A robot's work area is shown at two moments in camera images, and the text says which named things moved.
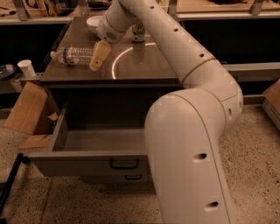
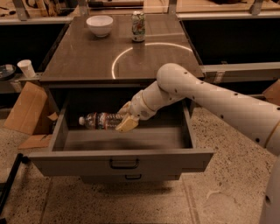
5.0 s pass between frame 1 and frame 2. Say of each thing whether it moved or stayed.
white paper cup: stayed
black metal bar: stayed
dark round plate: stayed
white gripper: moved
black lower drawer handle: stayed
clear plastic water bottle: moved
